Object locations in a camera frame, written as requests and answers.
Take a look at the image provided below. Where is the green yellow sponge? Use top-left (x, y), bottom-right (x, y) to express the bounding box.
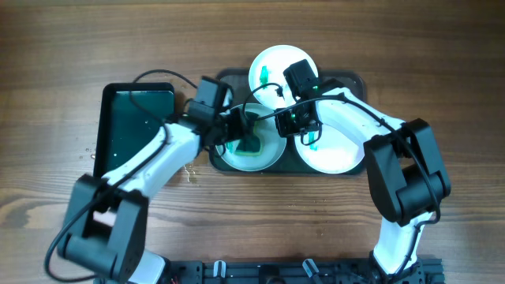
top-left (224, 111), bottom-right (263, 156)

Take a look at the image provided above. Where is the white plate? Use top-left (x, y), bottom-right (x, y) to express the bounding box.
top-left (294, 125), bottom-right (364, 174)
top-left (215, 117), bottom-right (287, 172)
top-left (249, 45), bottom-right (319, 110)

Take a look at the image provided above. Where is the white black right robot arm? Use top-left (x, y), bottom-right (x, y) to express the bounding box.
top-left (275, 59), bottom-right (451, 283)

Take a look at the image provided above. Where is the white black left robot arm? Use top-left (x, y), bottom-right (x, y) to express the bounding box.
top-left (44, 77), bottom-right (244, 283)

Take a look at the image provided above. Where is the black plate tray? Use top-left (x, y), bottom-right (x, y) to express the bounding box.
top-left (209, 68), bottom-right (366, 176)

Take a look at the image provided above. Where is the black water basin tray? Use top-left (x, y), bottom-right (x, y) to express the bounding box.
top-left (93, 83), bottom-right (174, 178)

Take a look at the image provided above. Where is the white top plate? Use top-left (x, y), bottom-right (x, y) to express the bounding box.
top-left (249, 45), bottom-right (319, 110)

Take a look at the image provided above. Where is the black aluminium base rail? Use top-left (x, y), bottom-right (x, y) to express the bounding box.
top-left (128, 258), bottom-right (446, 284)

